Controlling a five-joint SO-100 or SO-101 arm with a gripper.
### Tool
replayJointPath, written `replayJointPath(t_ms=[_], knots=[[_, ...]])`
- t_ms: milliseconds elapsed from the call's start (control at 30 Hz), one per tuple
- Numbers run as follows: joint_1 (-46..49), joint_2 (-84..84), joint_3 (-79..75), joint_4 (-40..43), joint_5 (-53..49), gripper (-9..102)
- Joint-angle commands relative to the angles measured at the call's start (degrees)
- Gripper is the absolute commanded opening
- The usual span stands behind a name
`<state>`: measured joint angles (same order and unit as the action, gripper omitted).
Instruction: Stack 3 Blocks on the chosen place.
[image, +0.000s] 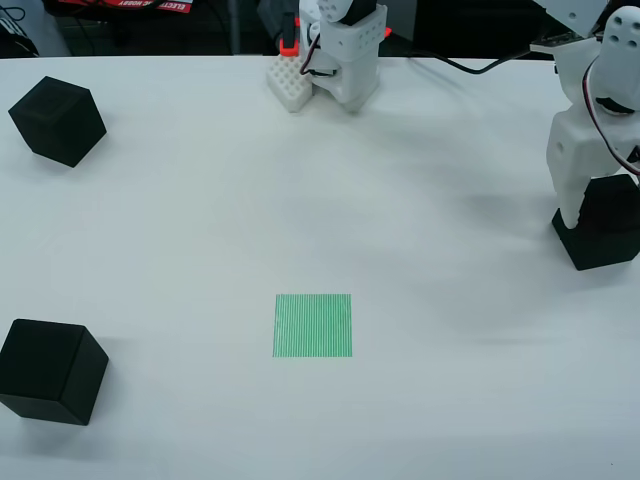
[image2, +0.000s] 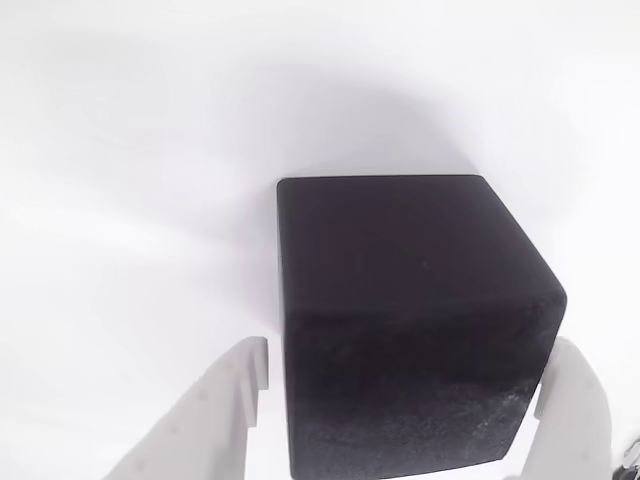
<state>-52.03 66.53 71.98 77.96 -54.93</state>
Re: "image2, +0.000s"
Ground black cube block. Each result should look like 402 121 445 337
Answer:
276 174 569 480

